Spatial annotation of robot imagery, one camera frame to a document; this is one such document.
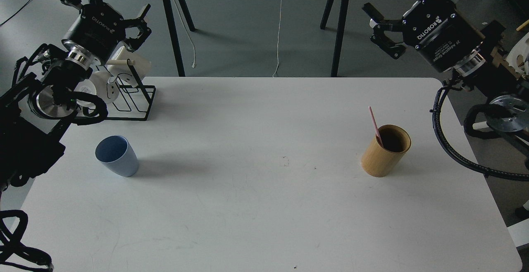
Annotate bamboo cylinder holder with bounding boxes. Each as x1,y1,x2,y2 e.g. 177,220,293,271
361,124,412,177

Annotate black wire mug rack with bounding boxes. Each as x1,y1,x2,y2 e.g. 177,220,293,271
103,66,156,121

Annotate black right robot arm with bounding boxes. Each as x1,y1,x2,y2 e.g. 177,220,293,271
362,0,528,181

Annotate white hanging cable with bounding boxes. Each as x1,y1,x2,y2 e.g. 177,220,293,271
272,0,285,78

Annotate white square mug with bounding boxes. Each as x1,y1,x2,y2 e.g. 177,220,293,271
106,46,152,87

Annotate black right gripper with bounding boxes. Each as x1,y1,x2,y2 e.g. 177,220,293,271
362,0,484,72

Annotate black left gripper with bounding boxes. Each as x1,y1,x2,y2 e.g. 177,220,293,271
62,3,152,63

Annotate white round mug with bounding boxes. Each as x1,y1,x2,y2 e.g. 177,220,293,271
75,71,120,104

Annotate blue cup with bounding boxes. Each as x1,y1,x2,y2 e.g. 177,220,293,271
95,135,139,177

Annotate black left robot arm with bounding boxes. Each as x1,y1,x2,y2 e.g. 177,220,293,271
1,0,152,191

